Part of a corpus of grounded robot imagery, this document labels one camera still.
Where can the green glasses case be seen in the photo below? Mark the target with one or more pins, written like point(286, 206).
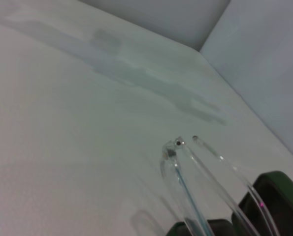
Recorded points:
point(279, 209)

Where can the clear white glasses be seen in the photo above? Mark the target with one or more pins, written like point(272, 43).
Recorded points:
point(172, 153)

